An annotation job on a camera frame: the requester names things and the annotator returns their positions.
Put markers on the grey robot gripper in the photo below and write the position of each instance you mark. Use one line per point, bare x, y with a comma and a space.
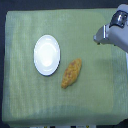
116, 32

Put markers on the golden brown bread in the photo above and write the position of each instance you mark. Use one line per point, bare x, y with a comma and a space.
71, 73

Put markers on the white round plate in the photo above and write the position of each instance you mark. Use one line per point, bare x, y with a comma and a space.
46, 55

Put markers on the green tablecloth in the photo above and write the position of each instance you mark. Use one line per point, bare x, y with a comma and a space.
98, 96

